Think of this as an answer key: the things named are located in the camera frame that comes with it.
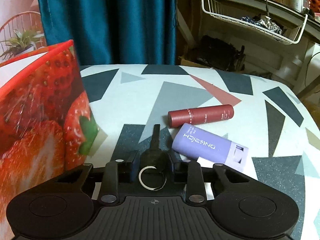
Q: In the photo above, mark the printed chair backdrop cloth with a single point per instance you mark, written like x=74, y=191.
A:
x=18, y=15

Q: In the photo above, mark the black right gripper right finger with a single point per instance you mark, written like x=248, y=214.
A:
x=188, y=179

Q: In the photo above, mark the black key with ring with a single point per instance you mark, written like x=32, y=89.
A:
x=152, y=161

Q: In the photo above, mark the patterned geometric tablecloth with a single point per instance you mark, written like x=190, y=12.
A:
x=256, y=125

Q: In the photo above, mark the red strawberry cardboard box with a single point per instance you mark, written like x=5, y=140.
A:
x=47, y=126

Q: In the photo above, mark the white wire basket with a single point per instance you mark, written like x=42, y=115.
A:
x=262, y=23

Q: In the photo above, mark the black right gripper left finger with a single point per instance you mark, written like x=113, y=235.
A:
x=118, y=178

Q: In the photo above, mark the dark red tube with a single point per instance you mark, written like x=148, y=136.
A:
x=198, y=116

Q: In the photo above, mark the purple tube box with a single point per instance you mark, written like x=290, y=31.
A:
x=208, y=148

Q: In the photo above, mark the grey side desk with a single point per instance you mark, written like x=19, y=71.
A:
x=296, y=65

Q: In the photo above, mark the teal blue curtain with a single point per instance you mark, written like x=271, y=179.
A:
x=113, y=31

